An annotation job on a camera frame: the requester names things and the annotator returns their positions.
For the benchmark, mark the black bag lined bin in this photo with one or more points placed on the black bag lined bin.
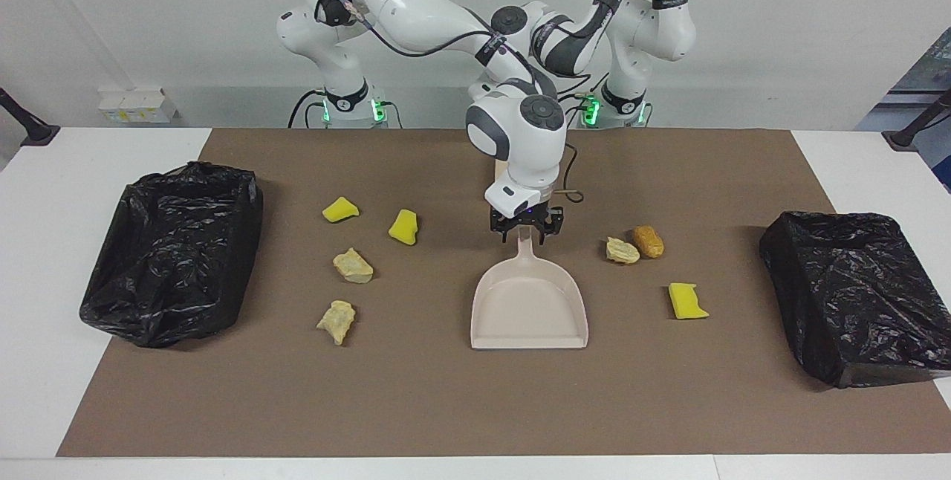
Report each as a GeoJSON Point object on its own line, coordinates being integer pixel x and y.
{"type": "Point", "coordinates": [854, 294]}
{"type": "Point", "coordinates": [171, 257]}

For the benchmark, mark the brown table mat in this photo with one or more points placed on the brown table mat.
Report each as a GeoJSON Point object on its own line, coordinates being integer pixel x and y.
{"type": "Point", "coordinates": [446, 406]}

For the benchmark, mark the brown bread roll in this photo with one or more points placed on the brown bread roll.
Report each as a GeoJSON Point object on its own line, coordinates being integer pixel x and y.
{"type": "Point", "coordinates": [648, 241]}

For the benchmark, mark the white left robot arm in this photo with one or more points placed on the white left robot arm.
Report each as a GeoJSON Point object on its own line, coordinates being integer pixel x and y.
{"type": "Point", "coordinates": [669, 27]}

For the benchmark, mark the notched yellow sponge piece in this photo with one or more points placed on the notched yellow sponge piece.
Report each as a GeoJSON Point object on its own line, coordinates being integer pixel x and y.
{"type": "Point", "coordinates": [403, 228]}

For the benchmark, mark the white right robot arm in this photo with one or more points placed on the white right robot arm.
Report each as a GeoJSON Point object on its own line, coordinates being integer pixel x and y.
{"type": "Point", "coordinates": [416, 4]}

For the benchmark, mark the yellow sponge wedge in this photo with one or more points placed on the yellow sponge wedge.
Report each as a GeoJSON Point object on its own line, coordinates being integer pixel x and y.
{"type": "Point", "coordinates": [340, 210]}

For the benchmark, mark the white wall socket box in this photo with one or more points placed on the white wall socket box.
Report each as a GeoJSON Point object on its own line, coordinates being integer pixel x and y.
{"type": "Point", "coordinates": [137, 105]}

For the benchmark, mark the yellow sponge block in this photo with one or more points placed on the yellow sponge block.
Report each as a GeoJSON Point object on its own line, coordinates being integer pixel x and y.
{"type": "Point", "coordinates": [687, 302]}

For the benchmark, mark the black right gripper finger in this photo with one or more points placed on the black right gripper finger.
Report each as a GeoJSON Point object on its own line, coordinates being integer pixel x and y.
{"type": "Point", "coordinates": [511, 233]}
{"type": "Point", "coordinates": [548, 233]}

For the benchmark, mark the beige plastic dustpan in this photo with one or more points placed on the beige plastic dustpan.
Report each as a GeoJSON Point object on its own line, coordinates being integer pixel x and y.
{"type": "Point", "coordinates": [529, 302]}

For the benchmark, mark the black camera stand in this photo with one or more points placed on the black camera stand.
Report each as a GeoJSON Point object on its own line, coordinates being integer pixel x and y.
{"type": "Point", "coordinates": [30, 127]}
{"type": "Point", "coordinates": [917, 127]}

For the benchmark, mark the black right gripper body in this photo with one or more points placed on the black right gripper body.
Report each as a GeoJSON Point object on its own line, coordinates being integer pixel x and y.
{"type": "Point", "coordinates": [524, 218]}

